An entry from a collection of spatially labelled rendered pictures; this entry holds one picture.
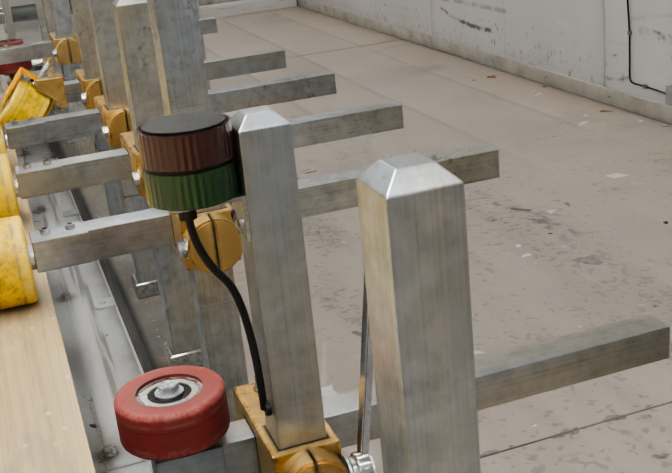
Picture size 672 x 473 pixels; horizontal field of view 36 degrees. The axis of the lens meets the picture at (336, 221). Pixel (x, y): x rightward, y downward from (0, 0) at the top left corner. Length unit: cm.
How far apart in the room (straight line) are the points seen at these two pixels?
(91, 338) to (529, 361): 87
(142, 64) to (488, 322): 193
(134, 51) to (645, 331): 60
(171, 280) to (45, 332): 32
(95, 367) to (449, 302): 109
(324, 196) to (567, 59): 454
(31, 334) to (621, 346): 49
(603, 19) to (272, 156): 456
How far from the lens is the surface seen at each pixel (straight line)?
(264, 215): 67
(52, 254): 96
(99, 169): 120
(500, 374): 84
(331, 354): 281
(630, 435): 241
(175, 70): 89
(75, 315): 168
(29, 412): 79
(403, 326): 44
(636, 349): 90
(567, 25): 546
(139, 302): 147
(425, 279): 43
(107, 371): 147
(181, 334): 124
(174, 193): 64
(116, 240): 96
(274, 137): 66
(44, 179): 120
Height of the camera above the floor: 125
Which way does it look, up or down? 19 degrees down
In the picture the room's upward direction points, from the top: 6 degrees counter-clockwise
